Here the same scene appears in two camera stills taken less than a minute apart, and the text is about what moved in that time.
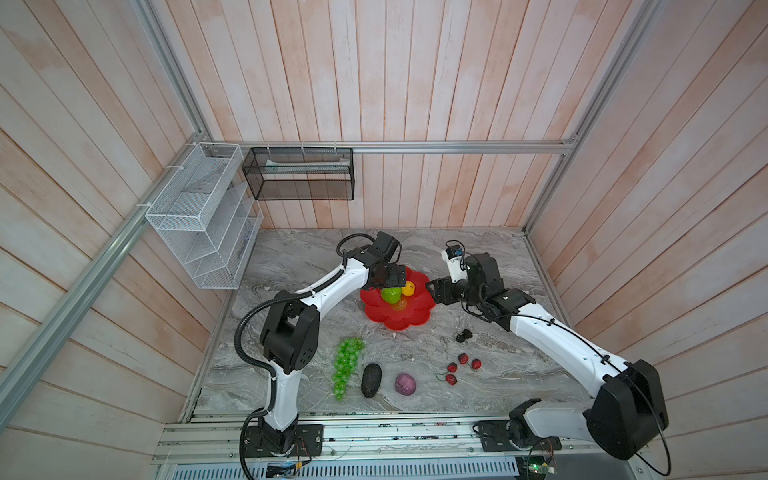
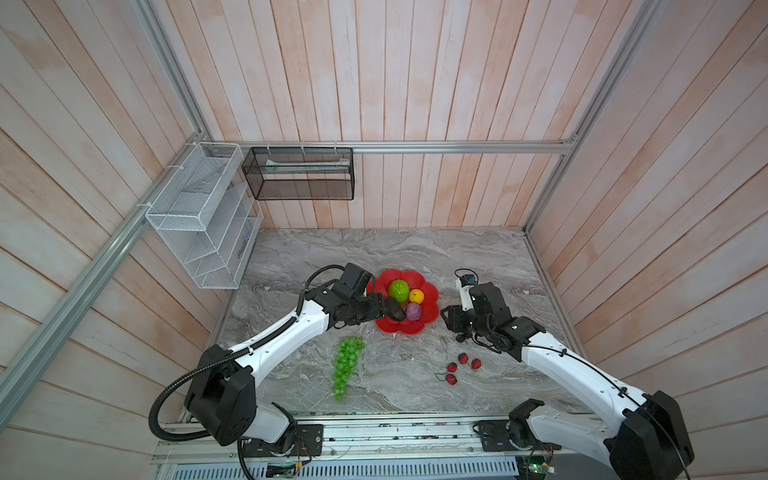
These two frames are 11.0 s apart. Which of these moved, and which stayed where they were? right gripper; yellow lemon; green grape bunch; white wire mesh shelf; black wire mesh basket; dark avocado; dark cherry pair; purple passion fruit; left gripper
Moved: left gripper; yellow lemon; dark avocado; right gripper; purple passion fruit
Stayed: dark cherry pair; green grape bunch; white wire mesh shelf; black wire mesh basket
